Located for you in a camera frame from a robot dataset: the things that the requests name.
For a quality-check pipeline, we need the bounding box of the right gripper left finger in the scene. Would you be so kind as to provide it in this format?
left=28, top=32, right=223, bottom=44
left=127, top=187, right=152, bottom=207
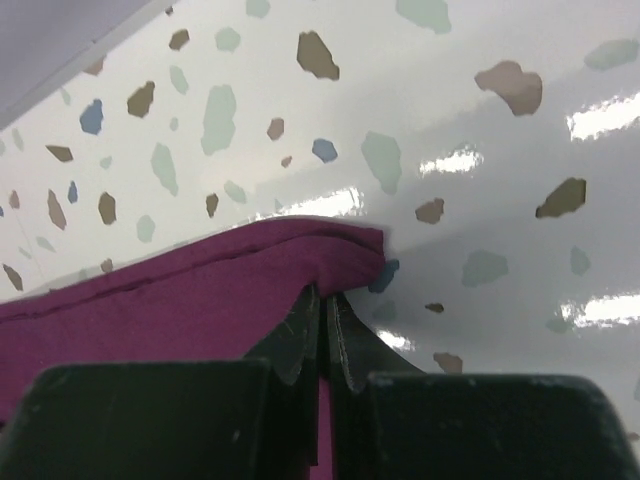
left=1, top=287, right=320, bottom=479

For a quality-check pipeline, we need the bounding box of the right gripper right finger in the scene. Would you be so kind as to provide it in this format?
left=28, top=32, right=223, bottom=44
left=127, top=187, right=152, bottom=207
left=327, top=295, right=638, bottom=479

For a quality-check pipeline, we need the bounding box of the purple surgical cloth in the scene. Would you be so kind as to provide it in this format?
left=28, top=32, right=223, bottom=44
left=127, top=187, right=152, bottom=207
left=1, top=218, right=386, bottom=479

